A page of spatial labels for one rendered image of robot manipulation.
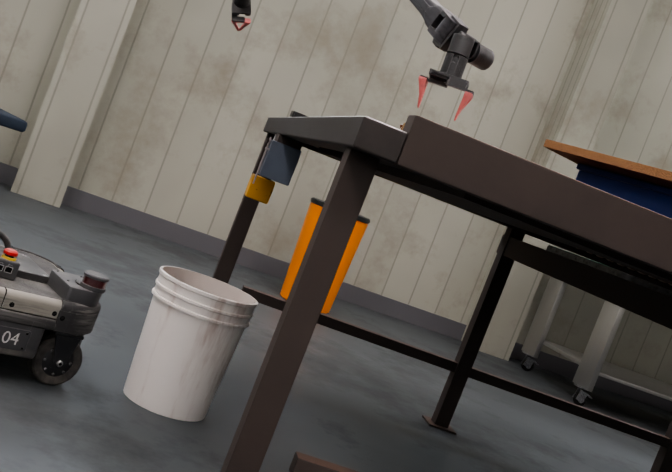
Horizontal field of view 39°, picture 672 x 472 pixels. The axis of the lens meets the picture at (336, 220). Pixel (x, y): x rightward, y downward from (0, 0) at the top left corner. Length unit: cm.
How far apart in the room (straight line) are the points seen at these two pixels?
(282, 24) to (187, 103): 81
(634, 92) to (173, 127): 340
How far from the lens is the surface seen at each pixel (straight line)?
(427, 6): 251
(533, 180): 174
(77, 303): 254
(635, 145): 739
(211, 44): 621
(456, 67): 237
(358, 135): 165
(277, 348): 177
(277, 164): 299
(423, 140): 168
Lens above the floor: 80
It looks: 3 degrees down
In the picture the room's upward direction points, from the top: 21 degrees clockwise
